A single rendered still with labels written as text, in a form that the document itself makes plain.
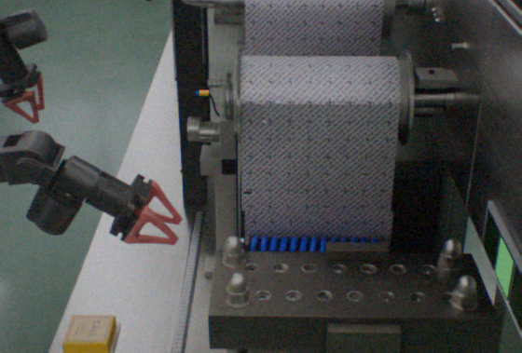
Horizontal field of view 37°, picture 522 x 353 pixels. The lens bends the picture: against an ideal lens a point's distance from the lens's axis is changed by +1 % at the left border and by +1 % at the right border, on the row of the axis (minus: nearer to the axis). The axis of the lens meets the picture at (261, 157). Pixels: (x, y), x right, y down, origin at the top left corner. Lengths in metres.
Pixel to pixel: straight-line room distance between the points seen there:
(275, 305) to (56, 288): 1.93
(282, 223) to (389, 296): 0.21
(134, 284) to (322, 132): 0.45
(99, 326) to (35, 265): 1.86
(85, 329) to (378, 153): 0.53
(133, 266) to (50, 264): 1.68
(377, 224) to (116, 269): 0.48
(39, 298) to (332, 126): 1.94
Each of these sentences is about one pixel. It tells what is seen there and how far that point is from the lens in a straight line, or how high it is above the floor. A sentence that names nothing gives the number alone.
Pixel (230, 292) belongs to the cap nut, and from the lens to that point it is 1.10.
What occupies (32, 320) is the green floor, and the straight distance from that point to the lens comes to 2.85.
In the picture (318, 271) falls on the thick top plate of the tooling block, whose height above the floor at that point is 1.03.
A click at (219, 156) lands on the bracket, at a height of 1.14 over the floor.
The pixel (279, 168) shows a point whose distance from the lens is 1.19.
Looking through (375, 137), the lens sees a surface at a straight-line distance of 1.18.
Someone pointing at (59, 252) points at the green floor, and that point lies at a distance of 3.17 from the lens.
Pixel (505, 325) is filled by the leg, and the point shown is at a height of 0.75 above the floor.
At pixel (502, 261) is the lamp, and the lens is 0.97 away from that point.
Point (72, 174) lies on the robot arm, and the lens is 1.21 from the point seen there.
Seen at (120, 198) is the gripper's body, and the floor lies 1.11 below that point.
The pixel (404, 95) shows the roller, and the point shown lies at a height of 1.27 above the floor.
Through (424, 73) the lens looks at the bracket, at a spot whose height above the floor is 1.29.
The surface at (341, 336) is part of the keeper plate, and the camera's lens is 1.10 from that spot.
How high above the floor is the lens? 1.71
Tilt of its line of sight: 27 degrees down
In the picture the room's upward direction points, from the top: straight up
